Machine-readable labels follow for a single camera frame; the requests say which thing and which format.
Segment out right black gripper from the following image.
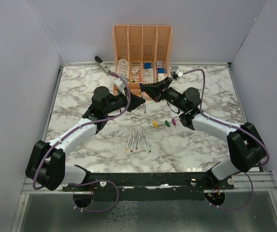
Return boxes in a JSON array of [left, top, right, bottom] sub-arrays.
[[142, 77, 187, 112]]

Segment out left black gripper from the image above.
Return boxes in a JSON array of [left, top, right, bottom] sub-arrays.
[[104, 87, 146, 115]]

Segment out blue white pen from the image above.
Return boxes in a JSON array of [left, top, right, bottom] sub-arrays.
[[141, 92, 146, 113]]

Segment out yellow white pen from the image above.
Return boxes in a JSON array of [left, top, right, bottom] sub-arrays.
[[125, 128, 132, 151]]

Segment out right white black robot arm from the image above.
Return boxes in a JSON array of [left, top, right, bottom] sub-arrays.
[[140, 77, 267, 189]]

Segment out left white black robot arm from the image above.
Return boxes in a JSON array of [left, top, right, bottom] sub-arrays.
[[26, 86, 146, 191]]

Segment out green tipped white pen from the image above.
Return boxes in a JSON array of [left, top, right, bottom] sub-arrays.
[[142, 129, 151, 153]]

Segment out purple tipped white pen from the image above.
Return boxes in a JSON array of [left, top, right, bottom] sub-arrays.
[[135, 128, 143, 150]]

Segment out red tipped white pen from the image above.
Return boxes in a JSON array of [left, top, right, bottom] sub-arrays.
[[131, 129, 135, 152]]

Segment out large white box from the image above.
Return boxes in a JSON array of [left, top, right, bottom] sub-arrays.
[[158, 73, 168, 82]]

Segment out white paper packet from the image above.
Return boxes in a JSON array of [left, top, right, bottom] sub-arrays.
[[142, 68, 154, 83]]

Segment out blue stamp left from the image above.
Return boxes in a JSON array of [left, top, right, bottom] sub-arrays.
[[144, 62, 152, 69]]

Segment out red white small box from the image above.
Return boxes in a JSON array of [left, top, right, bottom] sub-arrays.
[[156, 60, 164, 69]]

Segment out small white label box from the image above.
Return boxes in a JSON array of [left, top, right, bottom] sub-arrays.
[[131, 67, 140, 74]]

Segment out orange plastic file organizer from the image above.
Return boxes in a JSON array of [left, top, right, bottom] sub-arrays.
[[113, 25, 173, 97]]

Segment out white oval card pack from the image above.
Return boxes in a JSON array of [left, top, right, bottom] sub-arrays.
[[117, 58, 129, 78]]

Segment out black grey stapler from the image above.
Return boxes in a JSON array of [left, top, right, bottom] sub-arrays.
[[95, 56, 111, 75]]

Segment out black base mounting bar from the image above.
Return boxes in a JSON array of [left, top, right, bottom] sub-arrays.
[[63, 171, 233, 201]]

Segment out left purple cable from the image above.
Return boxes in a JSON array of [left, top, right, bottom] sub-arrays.
[[32, 72, 132, 213]]

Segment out purple cable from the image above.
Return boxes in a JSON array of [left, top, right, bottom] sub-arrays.
[[32, 72, 132, 213], [176, 69, 271, 212]]

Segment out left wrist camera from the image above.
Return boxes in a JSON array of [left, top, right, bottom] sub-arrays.
[[114, 74, 130, 95]]

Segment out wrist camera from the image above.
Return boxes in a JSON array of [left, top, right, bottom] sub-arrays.
[[170, 66, 184, 80], [114, 74, 130, 95]]

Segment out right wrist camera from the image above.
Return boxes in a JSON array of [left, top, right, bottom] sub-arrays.
[[170, 66, 184, 80]]

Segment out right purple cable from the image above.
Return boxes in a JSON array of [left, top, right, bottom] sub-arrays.
[[176, 69, 271, 212]]

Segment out aluminium frame rail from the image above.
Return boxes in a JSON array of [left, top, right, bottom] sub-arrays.
[[21, 172, 277, 194]]

